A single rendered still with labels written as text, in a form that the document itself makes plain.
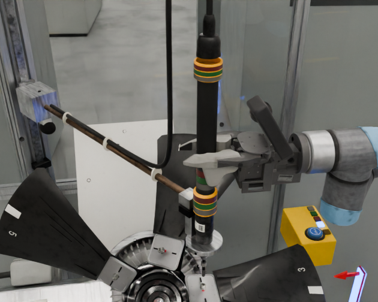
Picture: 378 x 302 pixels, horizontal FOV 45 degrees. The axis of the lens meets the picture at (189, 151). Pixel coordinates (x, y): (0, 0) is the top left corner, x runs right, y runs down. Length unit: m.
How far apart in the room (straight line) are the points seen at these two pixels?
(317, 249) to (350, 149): 0.54
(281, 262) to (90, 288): 0.43
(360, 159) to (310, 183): 1.00
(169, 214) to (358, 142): 0.41
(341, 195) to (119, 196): 0.57
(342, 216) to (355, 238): 1.21
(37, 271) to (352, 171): 0.71
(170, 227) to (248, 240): 0.97
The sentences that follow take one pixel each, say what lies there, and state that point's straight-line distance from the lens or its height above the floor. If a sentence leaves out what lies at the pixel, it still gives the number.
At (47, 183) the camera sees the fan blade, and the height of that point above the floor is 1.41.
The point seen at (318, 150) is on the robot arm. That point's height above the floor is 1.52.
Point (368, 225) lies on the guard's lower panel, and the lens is 2.08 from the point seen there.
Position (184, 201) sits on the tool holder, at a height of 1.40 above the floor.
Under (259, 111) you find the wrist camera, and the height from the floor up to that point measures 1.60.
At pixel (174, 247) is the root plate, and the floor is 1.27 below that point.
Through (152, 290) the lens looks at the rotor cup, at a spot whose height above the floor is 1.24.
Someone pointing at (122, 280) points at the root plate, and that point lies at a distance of 0.97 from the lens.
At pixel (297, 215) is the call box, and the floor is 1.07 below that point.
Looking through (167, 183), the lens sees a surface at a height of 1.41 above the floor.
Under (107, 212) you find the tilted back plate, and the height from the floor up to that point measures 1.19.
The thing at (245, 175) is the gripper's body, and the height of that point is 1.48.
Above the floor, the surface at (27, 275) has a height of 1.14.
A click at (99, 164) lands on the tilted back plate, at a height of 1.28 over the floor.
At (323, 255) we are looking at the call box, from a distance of 1.33.
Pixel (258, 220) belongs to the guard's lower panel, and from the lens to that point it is 1.85.
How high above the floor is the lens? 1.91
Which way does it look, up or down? 31 degrees down
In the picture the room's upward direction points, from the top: straight up
